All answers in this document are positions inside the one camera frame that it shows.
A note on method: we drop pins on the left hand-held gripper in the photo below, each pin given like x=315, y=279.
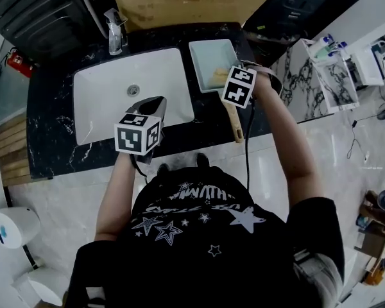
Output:
x=130, y=138

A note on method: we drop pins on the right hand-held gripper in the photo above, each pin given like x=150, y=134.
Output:
x=237, y=87

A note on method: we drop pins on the yellow sponge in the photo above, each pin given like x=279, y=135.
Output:
x=218, y=75

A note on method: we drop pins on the white plastic tray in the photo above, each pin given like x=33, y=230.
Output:
x=208, y=56

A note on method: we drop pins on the person's left forearm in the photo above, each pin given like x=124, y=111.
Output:
x=115, y=197

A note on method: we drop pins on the person's right forearm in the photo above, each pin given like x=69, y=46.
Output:
x=276, y=124

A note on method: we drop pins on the chrome sink drain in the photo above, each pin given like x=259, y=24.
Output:
x=133, y=90

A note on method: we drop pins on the white rectangular sink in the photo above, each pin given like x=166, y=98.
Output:
x=102, y=85

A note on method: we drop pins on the white marble cabinet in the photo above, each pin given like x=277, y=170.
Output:
x=295, y=85

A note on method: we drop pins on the person's left black shoe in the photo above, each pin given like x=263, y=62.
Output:
x=163, y=169

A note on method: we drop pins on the person's black shoe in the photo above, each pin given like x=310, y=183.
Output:
x=202, y=160
x=163, y=169

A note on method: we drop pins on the person's right black shoe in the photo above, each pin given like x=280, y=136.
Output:
x=202, y=160

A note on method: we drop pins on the chrome faucet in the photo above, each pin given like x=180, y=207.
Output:
x=115, y=37

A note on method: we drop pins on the large brown cardboard box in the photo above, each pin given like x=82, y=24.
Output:
x=195, y=8

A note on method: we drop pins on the black cabinet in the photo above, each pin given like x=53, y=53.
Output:
x=292, y=11

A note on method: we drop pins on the green tube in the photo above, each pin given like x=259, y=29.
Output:
x=324, y=52

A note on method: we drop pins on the blue capped white bottle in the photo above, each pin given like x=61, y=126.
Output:
x=322, y=42

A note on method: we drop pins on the white plastic container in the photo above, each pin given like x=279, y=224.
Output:
x=369, y=69

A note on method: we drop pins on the red fire extinguisher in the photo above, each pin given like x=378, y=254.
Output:
x=19, y=61

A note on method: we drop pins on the wooden slat pallet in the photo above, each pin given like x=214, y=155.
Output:
x=13, y=152

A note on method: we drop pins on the person's black star print shirt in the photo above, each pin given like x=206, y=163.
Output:
x=195, y=268

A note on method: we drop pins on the white appliance with blue mark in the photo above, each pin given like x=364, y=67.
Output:
x=16, y=226

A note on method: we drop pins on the small brown cardboard box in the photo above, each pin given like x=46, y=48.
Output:
x=373, y=242

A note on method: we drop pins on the person's grey garment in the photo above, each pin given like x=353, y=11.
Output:
x=317, y=278

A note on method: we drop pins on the white round bin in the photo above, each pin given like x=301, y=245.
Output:
x=41, y=287

